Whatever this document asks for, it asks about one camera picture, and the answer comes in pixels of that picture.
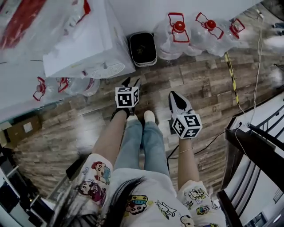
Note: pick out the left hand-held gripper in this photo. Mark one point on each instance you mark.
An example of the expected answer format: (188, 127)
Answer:
(125, 98)

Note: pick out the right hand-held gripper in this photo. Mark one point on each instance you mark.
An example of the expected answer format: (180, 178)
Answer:
(188, 125)

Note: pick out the white water dispenser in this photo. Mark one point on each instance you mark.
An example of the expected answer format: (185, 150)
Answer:
(104, 33)

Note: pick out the person's right forearm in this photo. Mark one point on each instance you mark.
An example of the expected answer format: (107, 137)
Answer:
(188, 166)

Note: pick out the person's left forearm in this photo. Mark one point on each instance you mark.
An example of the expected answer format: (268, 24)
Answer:
(108, 137)

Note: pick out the large wrapped water jug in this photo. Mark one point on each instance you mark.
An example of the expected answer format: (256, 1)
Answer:
(33, 22)

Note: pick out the person's white right shoe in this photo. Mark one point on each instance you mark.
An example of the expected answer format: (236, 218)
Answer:
(149, 116)

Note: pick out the person's white shoe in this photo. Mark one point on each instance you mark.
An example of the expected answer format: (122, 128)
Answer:
(149, 116)
(132, 118)

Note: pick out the person's white left shoe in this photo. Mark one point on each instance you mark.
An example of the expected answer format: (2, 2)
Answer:
(132, 118)

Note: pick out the black wristband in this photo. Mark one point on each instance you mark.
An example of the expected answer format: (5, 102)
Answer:
(115, 114)

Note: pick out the black bin with white rim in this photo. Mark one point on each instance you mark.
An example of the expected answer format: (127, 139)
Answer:
(142, 48)

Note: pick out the light blue jeans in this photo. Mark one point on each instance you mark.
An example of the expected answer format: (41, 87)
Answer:
(153, 146)

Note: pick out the yellow black striped tape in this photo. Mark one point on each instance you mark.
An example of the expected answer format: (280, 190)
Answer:
(231, 77)

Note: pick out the white cartoon print shirt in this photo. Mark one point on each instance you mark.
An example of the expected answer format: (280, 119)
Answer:
(159, 188)

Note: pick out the black bag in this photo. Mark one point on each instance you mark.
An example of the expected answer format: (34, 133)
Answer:
(74, 169)

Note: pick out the glass door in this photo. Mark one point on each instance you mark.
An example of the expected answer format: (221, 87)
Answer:
(22, 112)

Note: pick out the cardboard box with white label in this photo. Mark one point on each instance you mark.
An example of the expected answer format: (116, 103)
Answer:
(15, 135)

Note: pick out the black frame table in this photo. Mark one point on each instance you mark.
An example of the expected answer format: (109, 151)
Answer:
(255, 142)

